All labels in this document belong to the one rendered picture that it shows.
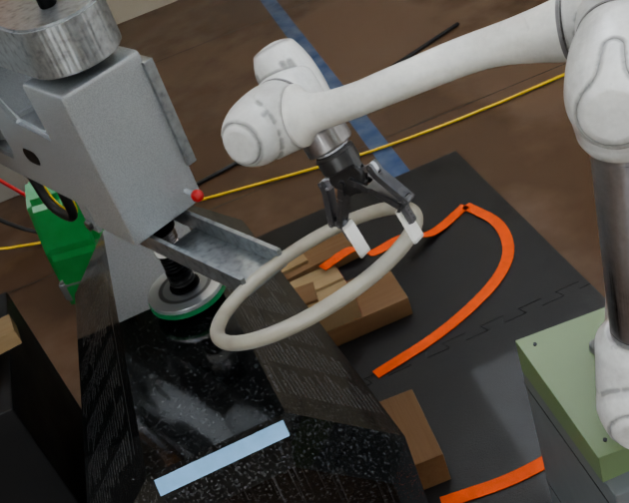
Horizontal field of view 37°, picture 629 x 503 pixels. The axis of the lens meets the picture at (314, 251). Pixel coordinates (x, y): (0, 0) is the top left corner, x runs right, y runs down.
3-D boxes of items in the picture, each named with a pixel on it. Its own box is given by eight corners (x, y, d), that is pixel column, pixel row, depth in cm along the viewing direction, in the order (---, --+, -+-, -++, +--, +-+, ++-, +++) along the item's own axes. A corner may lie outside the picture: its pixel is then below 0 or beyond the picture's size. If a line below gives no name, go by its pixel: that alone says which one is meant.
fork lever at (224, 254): (85, 231, 254) (77, 216, 251) (140, 191, 262) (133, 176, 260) (236, 307, 205) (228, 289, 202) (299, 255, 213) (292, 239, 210)
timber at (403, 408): (451, 479, 285) (443, 453, 278) (414, 494, 285) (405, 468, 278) (419, 413, 310) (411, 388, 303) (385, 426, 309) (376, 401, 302)
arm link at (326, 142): (312, 117, 173) (328, 145, 174) (285, 141, 167) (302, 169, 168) (346, 102, 166) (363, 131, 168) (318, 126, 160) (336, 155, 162)
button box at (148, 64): (171, 159, 234) (125, 58, 218) (179, 154, 235) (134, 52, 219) (189, 166, 229) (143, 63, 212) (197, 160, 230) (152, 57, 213)
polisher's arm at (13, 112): (0, 187, 291) (-83, 44, 263) (61, 147, 301) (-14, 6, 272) (124, 252, 239) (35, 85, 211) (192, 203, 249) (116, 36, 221)
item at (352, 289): (180, 347, 200) (172, 336, 199) (338, 218, 221) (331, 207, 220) (290, 362, 157) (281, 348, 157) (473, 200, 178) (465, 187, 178)
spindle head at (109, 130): (70, 220, 253) (-11, 74, 228) (134, 175, 262) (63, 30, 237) (141, 256, 228) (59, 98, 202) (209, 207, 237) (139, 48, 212)
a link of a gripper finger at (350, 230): (343, 227, 175) (341, 228, 176) (362, 257, 177) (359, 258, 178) (352, 219, 177) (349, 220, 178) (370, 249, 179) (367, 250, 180)
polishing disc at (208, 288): (221, 304, 242) (219, 301, 242) (144, 322, 246) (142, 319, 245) (227, 254, 259) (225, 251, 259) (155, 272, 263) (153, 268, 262)
